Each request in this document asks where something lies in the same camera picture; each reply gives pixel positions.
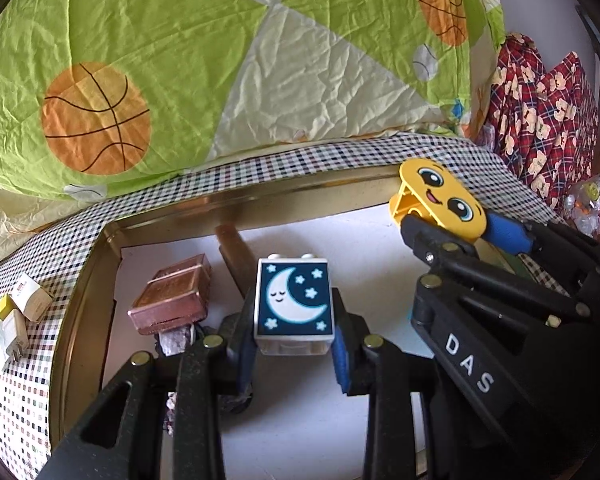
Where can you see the clear plastic bag with toys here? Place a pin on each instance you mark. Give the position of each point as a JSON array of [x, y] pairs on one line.
[[587, 195]]

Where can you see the copper framed box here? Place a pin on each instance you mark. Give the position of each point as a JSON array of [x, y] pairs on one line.
[[170, 300]]

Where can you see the white box with red label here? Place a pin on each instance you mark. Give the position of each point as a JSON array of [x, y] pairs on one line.
[[32, 300]]

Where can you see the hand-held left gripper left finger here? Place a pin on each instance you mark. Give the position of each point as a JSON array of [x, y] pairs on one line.
[[245, 370]]

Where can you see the red bear printed cloth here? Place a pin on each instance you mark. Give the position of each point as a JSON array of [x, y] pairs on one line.
[[530, 125]]

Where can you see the white power plug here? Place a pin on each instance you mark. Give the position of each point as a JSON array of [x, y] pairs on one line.
[[14, 332]]

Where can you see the basketball printed bed sheet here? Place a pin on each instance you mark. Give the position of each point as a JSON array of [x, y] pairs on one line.
[[180, 35]]

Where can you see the brown comb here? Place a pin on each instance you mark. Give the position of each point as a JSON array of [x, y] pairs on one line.
[[235, 260]]

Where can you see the gold tin box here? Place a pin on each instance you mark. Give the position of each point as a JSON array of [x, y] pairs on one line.
[[80, 310]]

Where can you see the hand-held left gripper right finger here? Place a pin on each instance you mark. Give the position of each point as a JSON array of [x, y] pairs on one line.
[[341, 360]]

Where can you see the yellow cube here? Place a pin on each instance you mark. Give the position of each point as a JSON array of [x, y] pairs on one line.
[[5, 307]]

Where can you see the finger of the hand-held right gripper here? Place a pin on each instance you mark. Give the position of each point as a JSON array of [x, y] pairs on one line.
[[505, 232], [440, 255]]

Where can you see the moon and stars block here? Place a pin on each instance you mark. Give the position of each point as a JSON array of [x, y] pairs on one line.
[[295, 300]]

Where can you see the yellow smiling face block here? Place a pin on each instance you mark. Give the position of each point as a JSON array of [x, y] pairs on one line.
[[445, 195]]

